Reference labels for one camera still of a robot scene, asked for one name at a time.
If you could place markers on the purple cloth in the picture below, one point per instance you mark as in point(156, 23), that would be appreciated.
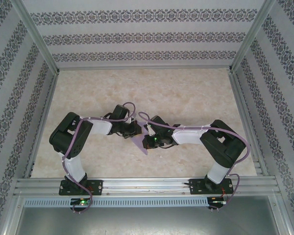
point(140, 144)

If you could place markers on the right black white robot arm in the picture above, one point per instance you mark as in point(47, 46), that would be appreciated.
point(223, 147)

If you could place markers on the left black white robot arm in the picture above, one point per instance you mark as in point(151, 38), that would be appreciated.
point(66, 137)

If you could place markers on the grey metal sheet panel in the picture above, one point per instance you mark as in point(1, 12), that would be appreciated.
point(147, 222)

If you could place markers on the right controller board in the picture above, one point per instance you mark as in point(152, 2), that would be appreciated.
point(218, 202)

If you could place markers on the left controller board green light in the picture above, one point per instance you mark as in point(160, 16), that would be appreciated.
point(82, 202)

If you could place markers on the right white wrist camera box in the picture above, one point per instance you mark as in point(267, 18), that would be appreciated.
point(150, 131)

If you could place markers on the long aluminium mounting rail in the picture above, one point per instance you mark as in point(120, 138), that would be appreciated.
point(147, 186)

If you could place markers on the aluminium rear frame rail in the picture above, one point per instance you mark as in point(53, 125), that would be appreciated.
point(147, 67)

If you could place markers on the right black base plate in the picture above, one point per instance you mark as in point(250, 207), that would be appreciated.
point(194, 188)

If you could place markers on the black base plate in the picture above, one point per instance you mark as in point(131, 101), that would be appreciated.
point(98, 187)
point(194, 188)

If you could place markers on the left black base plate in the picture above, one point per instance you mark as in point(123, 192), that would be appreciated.
point(98, 187)

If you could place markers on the left aluminium side rail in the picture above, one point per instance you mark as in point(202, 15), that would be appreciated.
point(45, 110)

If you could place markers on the aluminium side rail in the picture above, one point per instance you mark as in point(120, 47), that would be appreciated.
point(245, 110)
point(45, 110)

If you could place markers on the right aluminium side rail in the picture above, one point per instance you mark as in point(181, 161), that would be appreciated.
point(245, 110)

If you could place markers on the left aluminium frame post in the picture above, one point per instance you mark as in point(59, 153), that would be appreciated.
point(39, 41)

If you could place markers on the aluminium frame post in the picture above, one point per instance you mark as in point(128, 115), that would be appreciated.
point(250, 39)
point(39, 41)

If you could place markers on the right aluminium frame post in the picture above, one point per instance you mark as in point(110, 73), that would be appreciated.
point(250, 39)

